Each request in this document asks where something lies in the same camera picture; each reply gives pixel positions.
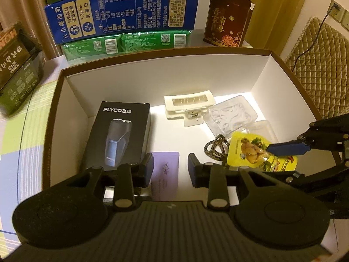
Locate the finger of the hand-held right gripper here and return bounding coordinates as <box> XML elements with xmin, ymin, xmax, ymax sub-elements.
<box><xmin>266</xmin><ymin>115</ymin><xmax>349</xmax><ymax>158</ymax></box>
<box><xmin>271</xmin><ymin>160</ymin><xmax>349</xmax><ymax>195</ymax></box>

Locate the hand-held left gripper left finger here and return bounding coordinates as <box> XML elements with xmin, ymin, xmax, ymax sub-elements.
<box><xmin>74</xmin><ymin>153</ymin><xmax>155</xmax><ymax>210</ymax></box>

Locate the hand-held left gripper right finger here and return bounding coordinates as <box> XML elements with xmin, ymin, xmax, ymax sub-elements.
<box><xmin>188</xmin><ymin>153</ymin><xmax>276</xmax><ymax>210</ymax></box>

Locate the purple card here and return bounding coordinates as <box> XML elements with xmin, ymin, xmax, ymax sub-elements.
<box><xmin>149</xmin><ymin>151</ymin><xmax>181</xmax><ymax>202</ymax></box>

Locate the leopard print hair clip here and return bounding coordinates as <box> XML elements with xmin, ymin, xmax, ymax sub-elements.
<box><xmin>204</xmin><ymin>135</ymin><xmax>233</xmax><ymax>162</ymax></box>

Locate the yellow snack packet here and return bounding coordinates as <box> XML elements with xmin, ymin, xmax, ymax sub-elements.
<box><xmin>226</xmin><ymin>131</ymin><xmax>298</xmax><ymax>173</ymax></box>

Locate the black shaver box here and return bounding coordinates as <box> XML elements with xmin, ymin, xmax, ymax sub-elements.
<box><xmin>85</xmin><ymin>101</ymin><xmax>151</xmax><ymax>176</ymax></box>

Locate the white hair clip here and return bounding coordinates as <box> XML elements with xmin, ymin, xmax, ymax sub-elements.
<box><xmin>164</xmin><ymin>90</ymin><xmax>216</xmax><ymax>128</ymax></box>

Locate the clear plastic floss pick box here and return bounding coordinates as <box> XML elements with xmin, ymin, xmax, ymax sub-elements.
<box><xmin>204</xmin><ymin>95</ymin><xmax>258</xmax><ymax>137</ymax></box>

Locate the brown cardboard box white inside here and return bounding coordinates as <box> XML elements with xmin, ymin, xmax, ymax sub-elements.
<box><xmin>44</xmin><ymin>48</ymin><xmax>332</xmax><ymax>198</ymax></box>

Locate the quilted chair cover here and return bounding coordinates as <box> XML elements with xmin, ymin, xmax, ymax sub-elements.
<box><xmin>284</xmin><ymin>16</ymin><xmax>349</xmax><ymax>121</ymax></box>

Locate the green tissue pack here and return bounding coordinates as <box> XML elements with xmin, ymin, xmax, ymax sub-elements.
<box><xmin>121</xmin><ymin>30</ymin><xmax>193</xmax><ymax>53</ymax></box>
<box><xmin>60</xmin><ymin>33</ymin><xmax>122</xmax><ymax>61</ymax></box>

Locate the dark red printed box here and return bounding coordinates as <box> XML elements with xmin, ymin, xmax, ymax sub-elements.
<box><xmin>203</xmin><ymin>0</ymin><xmax>253</xmax><ymax>47</ymax></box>

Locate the golden curtain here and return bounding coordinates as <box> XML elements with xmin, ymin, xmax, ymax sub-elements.
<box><xmin>228</xmin><ymin>0</ymin><xmax>312</xmax><ymax>55</ymax></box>

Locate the dark green printed box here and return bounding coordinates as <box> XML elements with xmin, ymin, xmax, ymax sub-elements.
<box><xmin>0</xmin><ymin>52</ymin><xmax>44</xmax><ymax>115</ymax></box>

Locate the blue milk carton box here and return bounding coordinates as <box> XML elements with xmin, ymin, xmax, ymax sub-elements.
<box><xmin>45</xmin><ymin>0</ymin><xmax>201</xmax><ymax>45</ymax></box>

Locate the dark brown printed box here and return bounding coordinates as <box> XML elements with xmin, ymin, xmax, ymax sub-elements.
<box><xmin>0</xmin><ymin>21</ymin><xmax>39</xmax><ymax>89</ymax></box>

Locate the beige curtain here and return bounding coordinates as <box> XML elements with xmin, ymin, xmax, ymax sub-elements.
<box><xmin>0</xmin><ymin>0</ymin><xmax>56</xmax><ymax>58</ymax></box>

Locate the black cable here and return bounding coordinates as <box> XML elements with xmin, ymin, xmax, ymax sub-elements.
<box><xmin>291</xmin><ymin>5</ymin><xmax>339</xmax><ymax>72</ymax></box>

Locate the wall outlet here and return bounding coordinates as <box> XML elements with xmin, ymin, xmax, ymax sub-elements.
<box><xmin>328</xmin><ymin>0</ymin><xmax>349</xmax><ymax>23</ymax></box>

